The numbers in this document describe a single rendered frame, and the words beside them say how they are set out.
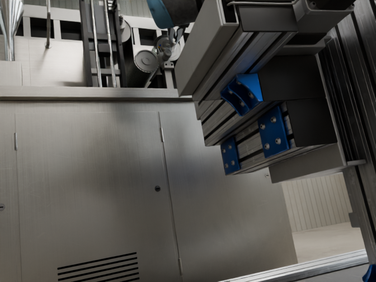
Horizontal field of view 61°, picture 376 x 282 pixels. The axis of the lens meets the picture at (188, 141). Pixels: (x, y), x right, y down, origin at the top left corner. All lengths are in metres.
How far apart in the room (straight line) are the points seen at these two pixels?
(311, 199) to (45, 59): 3.40
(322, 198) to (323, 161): 3.70
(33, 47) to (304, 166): 1.58
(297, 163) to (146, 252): 0.63
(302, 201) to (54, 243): 3.47
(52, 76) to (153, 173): 0.92
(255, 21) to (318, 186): 3.97
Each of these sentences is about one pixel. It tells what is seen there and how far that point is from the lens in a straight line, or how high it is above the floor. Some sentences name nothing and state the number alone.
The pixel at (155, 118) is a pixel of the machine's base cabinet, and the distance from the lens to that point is 1.24.
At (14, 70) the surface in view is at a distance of 1.61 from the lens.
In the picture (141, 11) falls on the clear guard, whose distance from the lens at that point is 2.22.
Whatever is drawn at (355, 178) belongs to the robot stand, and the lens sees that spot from 0.73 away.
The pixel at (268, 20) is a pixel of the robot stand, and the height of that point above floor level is 0.67.
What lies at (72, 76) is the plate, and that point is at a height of 1.23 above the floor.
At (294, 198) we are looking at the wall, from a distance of 4.17.
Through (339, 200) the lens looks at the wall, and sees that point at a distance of 4.55.
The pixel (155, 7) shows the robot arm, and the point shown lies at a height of 0.95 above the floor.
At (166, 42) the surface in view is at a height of 1.27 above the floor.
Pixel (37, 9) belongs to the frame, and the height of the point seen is 1.63.
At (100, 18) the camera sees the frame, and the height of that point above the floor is 1.32.
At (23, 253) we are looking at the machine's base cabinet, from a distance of 1.12.
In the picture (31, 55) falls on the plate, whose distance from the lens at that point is 1.94.
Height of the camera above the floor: 0.42
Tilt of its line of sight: 12 degrees up
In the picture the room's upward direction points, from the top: 9 degrees counter-clockwise
